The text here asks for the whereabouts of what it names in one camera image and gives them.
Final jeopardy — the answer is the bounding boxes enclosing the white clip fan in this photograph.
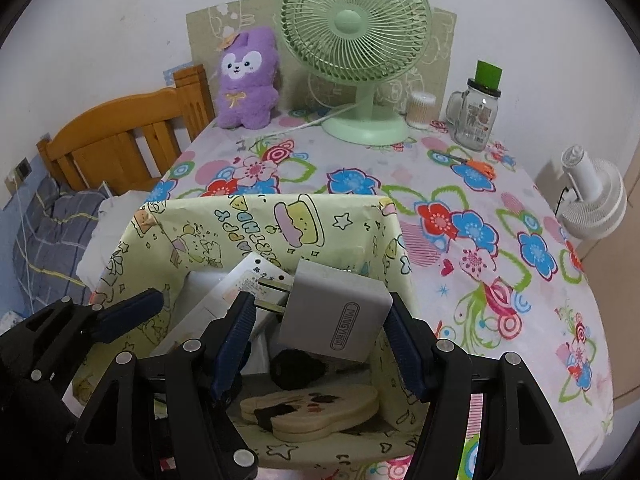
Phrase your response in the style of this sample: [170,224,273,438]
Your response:
[557,145,628,240]

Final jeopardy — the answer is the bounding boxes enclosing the black round object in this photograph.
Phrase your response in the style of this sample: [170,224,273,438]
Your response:
[270,347,371,391]

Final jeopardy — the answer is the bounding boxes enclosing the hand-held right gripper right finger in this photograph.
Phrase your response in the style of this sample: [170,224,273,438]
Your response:
[384,292,591,480]

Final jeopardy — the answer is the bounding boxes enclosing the purple plush toy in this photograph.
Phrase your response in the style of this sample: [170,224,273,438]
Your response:
[214,28,281,131]

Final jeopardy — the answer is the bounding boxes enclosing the wall power socket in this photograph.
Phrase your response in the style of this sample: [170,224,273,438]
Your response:
[5,157,31,193]

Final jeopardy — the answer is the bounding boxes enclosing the yellow fabric storage box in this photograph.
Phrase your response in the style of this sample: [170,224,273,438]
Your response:
[87,194,436,471]

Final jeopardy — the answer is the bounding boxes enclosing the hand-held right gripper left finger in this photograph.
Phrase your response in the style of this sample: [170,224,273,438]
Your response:
[70,290,258,480]

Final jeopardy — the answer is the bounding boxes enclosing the orange handled scissors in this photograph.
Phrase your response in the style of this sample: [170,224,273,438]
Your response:
[440,152,498,181]

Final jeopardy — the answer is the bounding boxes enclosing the white rectangular box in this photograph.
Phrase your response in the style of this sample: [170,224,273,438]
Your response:
[150,252,293,356]

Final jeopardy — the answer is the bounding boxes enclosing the cotton swab jar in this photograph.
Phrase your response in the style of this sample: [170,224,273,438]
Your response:
[407,91,435,129]

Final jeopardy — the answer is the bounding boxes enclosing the glass mug jar green lid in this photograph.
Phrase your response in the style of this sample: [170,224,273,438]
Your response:
[445,60,503,152]

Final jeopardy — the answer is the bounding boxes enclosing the white plug charger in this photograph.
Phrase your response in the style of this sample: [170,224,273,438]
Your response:
[255,259,393,363]

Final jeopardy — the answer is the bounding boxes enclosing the black fan cable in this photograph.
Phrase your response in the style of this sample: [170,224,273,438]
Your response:
[552,187,573,218]

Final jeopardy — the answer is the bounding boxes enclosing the wooden bed headboard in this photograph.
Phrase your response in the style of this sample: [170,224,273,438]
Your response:
[37,64,216,196]

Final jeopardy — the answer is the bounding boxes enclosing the grey plaid bedding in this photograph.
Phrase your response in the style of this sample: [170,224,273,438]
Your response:
[12,177,108,311]

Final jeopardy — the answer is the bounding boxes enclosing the green desk fan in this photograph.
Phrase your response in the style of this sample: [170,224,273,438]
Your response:
[279,0,433,147]

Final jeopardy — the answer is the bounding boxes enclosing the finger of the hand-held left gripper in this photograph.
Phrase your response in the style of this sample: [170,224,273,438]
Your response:
[0,289,166,361]

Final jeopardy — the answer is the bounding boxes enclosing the white pillow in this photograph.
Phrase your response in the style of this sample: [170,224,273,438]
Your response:
[80,190,146,286]

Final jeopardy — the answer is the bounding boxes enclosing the white fan power cable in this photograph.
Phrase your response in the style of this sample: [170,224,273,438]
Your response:
[240,102,361,143]

